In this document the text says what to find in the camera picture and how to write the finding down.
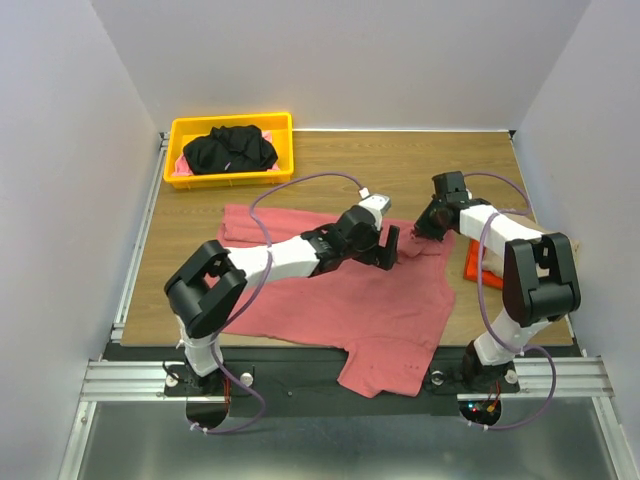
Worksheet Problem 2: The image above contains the pink red t shirt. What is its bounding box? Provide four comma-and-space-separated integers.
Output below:
226, 220, 455, 398

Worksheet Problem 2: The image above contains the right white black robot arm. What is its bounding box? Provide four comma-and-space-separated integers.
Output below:
414, 171, 581, 390

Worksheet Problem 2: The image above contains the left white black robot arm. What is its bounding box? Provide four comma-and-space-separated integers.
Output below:
164, 200, 400, 394

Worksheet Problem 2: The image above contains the folded beige t shirt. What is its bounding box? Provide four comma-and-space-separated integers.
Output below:
481, 213, 580, 279

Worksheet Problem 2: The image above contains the folded orange t shirt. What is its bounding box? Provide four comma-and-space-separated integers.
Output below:
463, 240, 503, 290

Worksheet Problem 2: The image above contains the black t shirt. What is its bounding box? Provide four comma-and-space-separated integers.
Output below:
182, 124, 279, 176

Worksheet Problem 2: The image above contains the light pink t shirt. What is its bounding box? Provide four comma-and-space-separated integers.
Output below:
172, 130, 281, 177

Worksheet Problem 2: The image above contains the yellow plastic bin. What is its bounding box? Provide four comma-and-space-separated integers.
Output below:
163, 112, 294, 189

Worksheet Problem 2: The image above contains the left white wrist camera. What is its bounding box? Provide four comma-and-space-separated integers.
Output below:
358, 187, 391, 230

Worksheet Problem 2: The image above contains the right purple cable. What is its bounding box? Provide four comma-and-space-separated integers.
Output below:
464, 172, 557, 432

